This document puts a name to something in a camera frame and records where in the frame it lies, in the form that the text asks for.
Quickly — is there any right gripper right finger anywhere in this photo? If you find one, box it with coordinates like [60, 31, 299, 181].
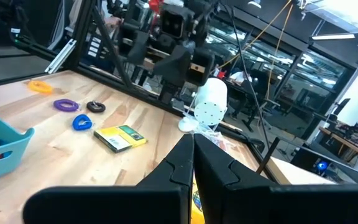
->
[193, 133, 358, 224]

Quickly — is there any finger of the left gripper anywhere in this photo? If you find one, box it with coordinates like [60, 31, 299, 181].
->
[153, 49, 175, 87]
[173, 46, 192, 87]

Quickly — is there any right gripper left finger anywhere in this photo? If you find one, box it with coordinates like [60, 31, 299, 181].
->
[22, 133, 195, 224]

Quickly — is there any green yellow crayon box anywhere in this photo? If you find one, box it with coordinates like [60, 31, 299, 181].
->
[191, 175, 205, 224]

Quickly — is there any purple coil wristband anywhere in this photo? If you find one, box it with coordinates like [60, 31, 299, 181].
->
[53, 98, 80, 113]

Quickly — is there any teal plastic bin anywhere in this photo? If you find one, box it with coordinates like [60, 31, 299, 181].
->
[0, 93, 35, 185]

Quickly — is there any wooden background desk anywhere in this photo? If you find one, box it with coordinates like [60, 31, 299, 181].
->
[318, 124, 358, 164]

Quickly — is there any black computer tower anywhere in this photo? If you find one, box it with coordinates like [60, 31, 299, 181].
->
[290, 146, 335, 175]

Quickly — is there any silver aluminium bar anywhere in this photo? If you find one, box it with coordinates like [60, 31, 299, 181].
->
[44, 39, 77, 75]

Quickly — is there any black coil wristband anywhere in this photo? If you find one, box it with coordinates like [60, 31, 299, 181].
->
[86, 100, 106, 113]

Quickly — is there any blue coil wristband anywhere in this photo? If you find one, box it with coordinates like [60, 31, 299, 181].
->
[71, 114, 93, 131]

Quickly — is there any orange coil wristband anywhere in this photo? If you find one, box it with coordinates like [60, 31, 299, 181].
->
[27, 80, 54, 95]

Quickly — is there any ceiling light strip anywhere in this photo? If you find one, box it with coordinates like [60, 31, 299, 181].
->
[311, 30, 358, 41]

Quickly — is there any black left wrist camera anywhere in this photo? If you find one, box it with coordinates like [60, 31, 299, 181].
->
[159, 3, 196, 40]

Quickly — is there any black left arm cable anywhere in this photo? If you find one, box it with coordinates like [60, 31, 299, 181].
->
[225, 0, 272, 150]

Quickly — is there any yellow hanging cord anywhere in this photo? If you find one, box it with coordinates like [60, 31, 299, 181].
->
[266, 2, 294, 102]
[219, 0, 293, 68]

